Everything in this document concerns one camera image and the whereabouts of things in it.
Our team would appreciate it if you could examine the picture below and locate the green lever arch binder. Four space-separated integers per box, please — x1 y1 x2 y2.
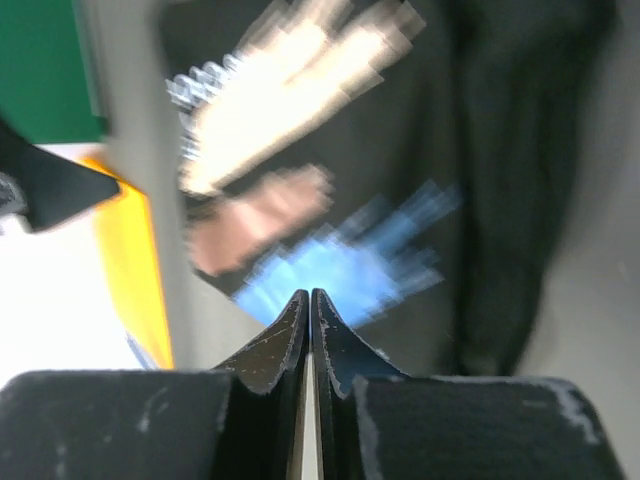
1 0 103 144

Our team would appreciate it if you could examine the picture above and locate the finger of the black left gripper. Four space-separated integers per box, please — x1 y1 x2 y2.
1 121 120 232

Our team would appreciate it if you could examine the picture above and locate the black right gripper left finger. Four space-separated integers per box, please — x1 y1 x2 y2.
1 290 309 479

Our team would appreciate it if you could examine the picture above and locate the yellow folder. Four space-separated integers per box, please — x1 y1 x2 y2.
81 156 175 369

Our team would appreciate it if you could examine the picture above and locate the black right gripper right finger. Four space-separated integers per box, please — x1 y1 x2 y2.
310 289 624 479

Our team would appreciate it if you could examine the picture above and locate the black printed t-shirt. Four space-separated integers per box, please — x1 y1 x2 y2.
158 1 617 376

